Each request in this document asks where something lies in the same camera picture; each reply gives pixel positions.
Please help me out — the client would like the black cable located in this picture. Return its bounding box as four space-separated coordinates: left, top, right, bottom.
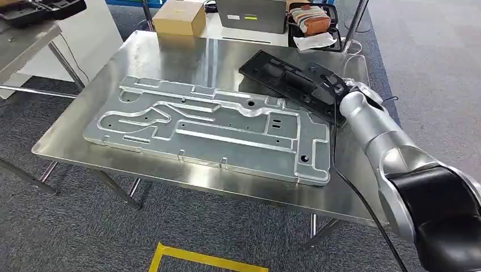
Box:
330 90 410 272

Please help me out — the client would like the grey laptop computer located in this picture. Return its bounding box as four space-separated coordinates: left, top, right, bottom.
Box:
216 0 288 44

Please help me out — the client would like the black plastic case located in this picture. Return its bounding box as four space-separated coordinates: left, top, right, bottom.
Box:
0 0 87 29

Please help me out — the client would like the small steel table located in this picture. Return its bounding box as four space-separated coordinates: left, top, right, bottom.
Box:
0 20 86 100

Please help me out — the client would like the black tray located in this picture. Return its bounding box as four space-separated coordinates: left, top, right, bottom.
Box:
287 2 343 53

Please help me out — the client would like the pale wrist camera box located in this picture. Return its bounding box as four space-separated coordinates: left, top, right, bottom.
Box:
354 80 385 106

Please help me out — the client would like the machined aluminium fixture plate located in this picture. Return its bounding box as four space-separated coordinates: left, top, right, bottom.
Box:
82 76 331 187

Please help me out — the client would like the black plastic panel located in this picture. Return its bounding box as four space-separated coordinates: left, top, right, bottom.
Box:
238 49 356 129

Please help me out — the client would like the stainless steel table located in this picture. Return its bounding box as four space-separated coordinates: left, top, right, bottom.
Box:
0 29 390 252

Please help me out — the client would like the white crumpled paper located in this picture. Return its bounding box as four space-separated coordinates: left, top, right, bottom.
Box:
293 32 337 52

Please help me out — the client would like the striped fabric pouch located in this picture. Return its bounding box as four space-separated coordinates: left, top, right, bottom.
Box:
289 4 331 36

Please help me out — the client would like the cardboard box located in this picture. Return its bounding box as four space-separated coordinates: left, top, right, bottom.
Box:
152 0 206 37

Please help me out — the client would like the metal stand pole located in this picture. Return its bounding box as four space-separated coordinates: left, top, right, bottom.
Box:
341 0 372 54

